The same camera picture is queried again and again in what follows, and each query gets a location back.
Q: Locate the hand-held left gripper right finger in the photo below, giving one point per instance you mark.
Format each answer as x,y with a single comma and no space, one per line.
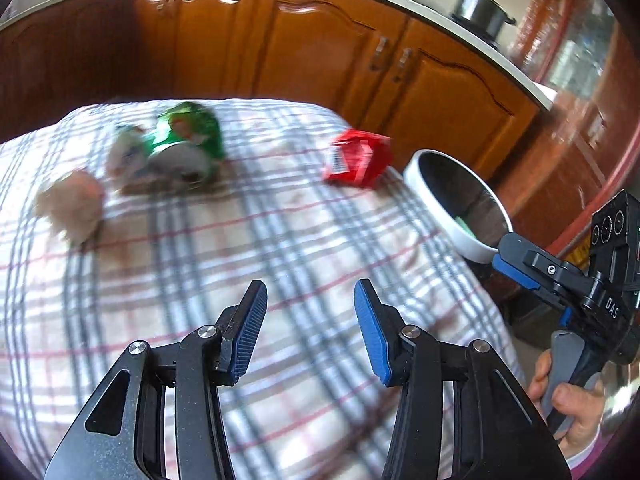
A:
372,330

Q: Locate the red snack bag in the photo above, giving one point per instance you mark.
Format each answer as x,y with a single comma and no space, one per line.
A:
356,157

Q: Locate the person's right hand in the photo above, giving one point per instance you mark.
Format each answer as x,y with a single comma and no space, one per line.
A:
575,410

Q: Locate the wooden glass door cabinet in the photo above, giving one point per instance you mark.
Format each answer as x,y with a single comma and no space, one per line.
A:
580,85

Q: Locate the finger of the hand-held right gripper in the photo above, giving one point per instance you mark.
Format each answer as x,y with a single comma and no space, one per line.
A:
520,252
515,273

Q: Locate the white round trash bin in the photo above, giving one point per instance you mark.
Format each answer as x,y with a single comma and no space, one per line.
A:
450,185

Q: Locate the crushed green can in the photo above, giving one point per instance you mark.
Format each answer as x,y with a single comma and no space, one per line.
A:
182,165

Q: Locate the checked tablecloth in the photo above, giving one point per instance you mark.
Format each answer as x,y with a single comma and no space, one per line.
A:
200,270

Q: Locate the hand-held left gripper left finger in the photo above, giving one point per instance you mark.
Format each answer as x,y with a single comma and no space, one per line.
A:
247,335

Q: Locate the green snack bag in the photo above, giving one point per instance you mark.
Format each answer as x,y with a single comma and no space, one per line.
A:
192,122

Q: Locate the steel cooking pot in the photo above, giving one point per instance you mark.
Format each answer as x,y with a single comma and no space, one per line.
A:
480,7

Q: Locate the crumpled white paper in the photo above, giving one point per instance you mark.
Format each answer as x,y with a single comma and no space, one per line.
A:
72,205

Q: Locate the white green crushed carton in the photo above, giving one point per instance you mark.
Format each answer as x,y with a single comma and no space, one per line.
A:
127,157

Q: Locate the white kitchen countertop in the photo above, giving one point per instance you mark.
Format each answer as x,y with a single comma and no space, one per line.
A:
450,30

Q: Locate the person's right forearm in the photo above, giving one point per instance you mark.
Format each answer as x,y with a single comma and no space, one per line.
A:
587,462

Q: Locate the wooden lower cabinets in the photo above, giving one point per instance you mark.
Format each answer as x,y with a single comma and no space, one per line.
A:
280,45

